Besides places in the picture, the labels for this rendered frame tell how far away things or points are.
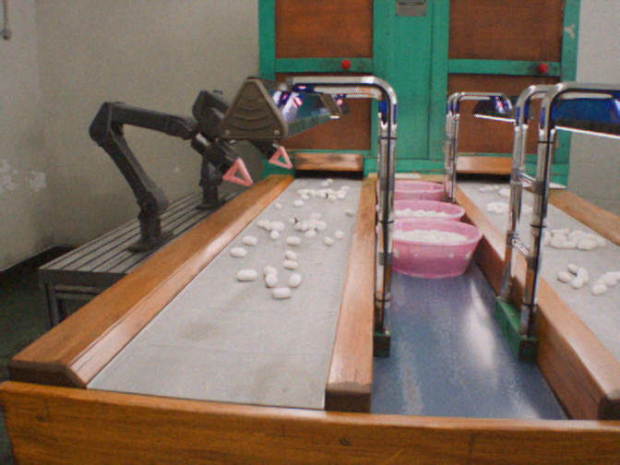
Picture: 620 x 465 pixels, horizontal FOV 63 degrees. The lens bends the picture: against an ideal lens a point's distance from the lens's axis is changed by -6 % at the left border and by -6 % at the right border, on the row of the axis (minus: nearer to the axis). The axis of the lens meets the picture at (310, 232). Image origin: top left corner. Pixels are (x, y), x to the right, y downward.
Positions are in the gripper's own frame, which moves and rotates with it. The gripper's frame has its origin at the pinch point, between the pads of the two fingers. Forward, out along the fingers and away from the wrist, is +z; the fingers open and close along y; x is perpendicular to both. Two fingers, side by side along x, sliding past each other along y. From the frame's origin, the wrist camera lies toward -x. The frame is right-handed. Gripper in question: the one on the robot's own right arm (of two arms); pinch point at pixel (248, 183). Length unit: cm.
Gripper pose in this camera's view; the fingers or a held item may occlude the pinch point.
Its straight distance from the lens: 153.4
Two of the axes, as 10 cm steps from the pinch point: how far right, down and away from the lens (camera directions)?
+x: -6.4, 7.2, 2.6
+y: 1.2, -2.4, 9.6
